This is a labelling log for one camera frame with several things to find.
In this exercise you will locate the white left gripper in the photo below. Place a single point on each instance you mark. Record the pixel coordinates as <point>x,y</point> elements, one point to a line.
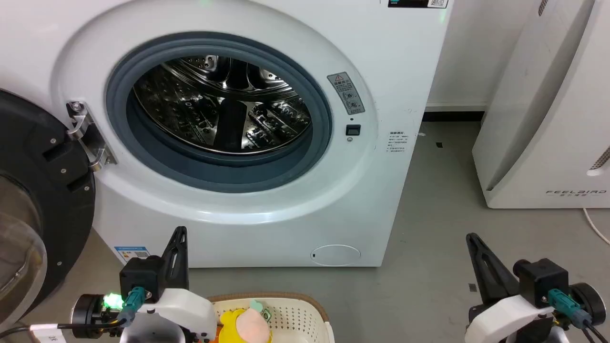
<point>181,314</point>

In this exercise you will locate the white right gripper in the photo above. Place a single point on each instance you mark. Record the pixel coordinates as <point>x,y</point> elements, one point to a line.
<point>505,319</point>

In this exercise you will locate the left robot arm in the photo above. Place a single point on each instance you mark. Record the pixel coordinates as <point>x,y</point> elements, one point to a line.
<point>88,312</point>

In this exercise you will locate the yellow pink plush toy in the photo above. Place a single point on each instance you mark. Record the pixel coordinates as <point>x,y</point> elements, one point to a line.
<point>250,326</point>

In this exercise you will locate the black washing machine door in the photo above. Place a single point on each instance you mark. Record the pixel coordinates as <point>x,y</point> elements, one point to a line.
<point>52,200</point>

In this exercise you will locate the silver metal door hinge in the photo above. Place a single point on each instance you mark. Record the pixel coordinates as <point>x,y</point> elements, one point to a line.
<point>88,136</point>

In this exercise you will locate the shiny steel washer drum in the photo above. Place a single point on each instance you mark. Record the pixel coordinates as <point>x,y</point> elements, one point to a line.
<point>228,109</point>

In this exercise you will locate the blue energy label sticker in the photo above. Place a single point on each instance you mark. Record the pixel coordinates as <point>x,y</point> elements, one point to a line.
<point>132,253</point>

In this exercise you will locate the grey rubber door gasket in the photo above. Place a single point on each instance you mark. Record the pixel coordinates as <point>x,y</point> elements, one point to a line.
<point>190,166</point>

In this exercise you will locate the white front-load washing machine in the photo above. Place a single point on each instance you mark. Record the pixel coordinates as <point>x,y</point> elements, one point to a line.
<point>391,200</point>

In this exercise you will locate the white perforated laundry basket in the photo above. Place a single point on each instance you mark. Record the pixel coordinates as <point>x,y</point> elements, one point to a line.
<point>300,319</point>

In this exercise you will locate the round white filter cover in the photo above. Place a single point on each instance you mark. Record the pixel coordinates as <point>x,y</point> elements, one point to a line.
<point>336,255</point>

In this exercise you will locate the white air purifier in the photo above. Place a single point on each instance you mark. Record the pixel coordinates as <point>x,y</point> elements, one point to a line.
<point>548,119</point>

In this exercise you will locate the black door latch socket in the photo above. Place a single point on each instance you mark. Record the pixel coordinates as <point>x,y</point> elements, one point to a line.
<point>353,130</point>

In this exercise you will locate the grey warning label sticker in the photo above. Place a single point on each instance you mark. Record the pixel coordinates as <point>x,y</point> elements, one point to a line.
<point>346,93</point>

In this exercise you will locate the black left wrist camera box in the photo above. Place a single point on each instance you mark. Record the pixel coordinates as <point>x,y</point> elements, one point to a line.
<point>140,276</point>

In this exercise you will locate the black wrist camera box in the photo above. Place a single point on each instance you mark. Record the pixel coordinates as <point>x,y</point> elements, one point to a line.
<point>543,278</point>
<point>140,276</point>

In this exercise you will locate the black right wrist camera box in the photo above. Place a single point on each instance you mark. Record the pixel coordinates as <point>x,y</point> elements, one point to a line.
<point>543,278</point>

